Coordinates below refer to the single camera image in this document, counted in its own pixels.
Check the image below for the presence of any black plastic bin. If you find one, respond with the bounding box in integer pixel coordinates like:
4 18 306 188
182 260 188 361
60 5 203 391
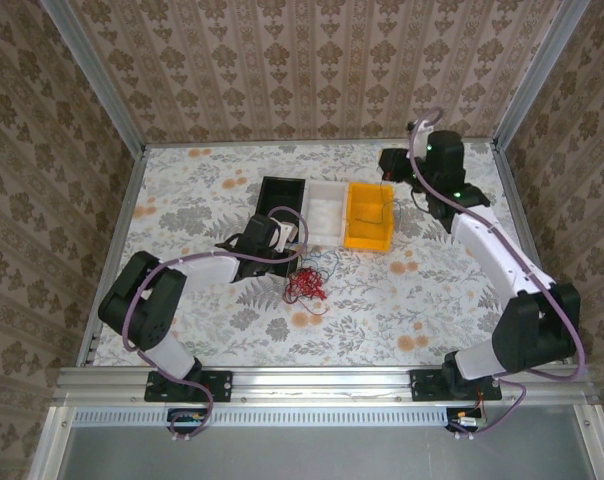
255 175 308 279

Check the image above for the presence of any white plastic bin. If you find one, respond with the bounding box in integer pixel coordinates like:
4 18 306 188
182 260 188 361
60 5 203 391
301 180 351 248

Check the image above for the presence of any thin red cable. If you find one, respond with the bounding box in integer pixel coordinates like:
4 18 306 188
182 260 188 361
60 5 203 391
281 266 331 317

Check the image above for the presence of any thin blue cable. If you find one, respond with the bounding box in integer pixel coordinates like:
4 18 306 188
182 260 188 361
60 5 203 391
300 246 342 279

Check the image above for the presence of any thin dark green cable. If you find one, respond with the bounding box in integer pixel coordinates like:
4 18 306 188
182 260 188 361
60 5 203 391
356 183 401 227

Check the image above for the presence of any yellow plastic bin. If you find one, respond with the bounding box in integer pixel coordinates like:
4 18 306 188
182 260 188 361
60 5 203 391
342 181 397 253

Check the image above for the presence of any grey metal panel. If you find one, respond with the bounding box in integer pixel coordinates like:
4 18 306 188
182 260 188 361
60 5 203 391
29 405 604 480

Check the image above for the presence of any aluminium table edge rail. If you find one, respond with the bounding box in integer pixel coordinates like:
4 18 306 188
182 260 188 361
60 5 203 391
490 141 599 374
144 138 498 148
76 146 149 367

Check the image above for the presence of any aluminium frame post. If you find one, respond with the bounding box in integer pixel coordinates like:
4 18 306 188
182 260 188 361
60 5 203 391
490 0 592 147
38 0 149 153

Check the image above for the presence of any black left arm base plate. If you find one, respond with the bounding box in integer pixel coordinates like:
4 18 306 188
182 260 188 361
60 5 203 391
144 369 235 404

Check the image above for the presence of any aluminium mounting rail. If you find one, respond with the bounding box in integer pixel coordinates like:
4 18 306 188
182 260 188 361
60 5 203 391
55 366 599 407

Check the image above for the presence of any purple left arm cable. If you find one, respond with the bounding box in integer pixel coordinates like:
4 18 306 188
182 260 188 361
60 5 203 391
123 205 311 444

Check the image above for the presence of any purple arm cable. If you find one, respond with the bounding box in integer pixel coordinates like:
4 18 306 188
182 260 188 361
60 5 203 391
404 106 589 442
123 205 311 444

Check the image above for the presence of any slotted grey cable duct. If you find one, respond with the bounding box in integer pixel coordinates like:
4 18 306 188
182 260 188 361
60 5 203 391
70 407 454 427

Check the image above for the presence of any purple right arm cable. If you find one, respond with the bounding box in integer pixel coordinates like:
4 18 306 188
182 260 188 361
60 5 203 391
404 106 589 442

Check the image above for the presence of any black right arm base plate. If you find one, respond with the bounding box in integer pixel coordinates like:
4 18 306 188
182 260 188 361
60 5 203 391
410 369 504 403

